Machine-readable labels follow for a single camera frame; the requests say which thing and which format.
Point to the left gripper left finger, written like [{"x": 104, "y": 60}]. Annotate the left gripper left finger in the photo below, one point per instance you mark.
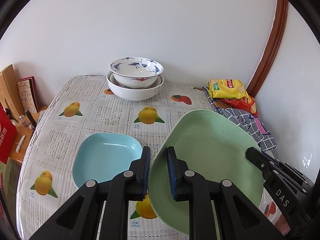
[{"x": 100, "y": 210}]

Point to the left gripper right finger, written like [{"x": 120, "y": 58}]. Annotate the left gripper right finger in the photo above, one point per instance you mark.
[{"x": 216, "y": 210}]

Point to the green square plate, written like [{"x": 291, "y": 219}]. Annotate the green square plate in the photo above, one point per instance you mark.
[{"x": 212, "y": 146}]

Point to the light blue square plate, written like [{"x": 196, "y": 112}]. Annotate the light blue square plate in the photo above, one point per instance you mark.
[{"x": 102, "y": 156}]

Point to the grey checked folded cloth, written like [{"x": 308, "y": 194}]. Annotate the grey checked folded cloth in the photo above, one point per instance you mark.
[{"x": 246, "y": 121}]

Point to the large white ceramic bowl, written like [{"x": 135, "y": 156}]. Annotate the large white ceramic bowl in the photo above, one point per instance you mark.
[{"x": 134, "y": 94}]

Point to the fruit print tablecloth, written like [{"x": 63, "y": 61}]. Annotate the fruit print tablecloth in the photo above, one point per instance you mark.
[{"x": 86, "y": 106}]

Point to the red chips bag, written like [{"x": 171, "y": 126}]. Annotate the red chips bag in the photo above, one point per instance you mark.
[{"x": 245, "y": 103}]

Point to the yellow chips bag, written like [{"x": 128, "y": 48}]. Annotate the yellow chips bag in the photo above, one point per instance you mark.
[{"x": 226, "y": 89}]

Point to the blue patterned porcelain bowl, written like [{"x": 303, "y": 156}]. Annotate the blue patterned porcelain bowl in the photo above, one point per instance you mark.
[{"x": 136, "y": 72}]

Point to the red paper bag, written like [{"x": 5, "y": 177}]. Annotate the red paper bag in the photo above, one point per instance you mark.
[{"x": 7, "y": 136}]

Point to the red patterned book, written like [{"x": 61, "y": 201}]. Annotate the red patterned book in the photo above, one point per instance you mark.
[{"x": 27, "y": 93}]

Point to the wooden cutting board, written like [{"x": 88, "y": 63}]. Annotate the wooden cutting board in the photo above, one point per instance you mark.
[{"x": 10, "y": 98}]

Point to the brown wooden door frame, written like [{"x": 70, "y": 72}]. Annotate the brown wooden door frame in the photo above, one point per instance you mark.
[{"x": 271, "y": 48}]

